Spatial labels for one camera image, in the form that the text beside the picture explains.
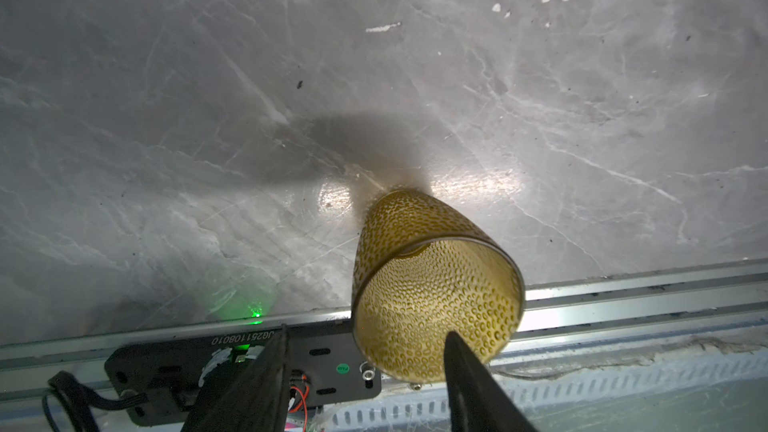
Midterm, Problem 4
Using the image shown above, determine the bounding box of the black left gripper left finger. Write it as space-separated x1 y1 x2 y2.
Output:
182 328 291 431

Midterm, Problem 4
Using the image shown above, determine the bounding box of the olive green glass cup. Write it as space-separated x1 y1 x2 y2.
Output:
351 189 525 384

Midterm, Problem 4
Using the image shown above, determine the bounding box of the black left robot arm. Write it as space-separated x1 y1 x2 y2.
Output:
104 320 382 427

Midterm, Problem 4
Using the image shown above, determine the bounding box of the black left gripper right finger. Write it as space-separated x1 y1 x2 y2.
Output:
443 331 536 432

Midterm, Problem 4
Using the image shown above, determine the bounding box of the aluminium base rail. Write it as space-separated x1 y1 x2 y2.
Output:
1 259 767 431

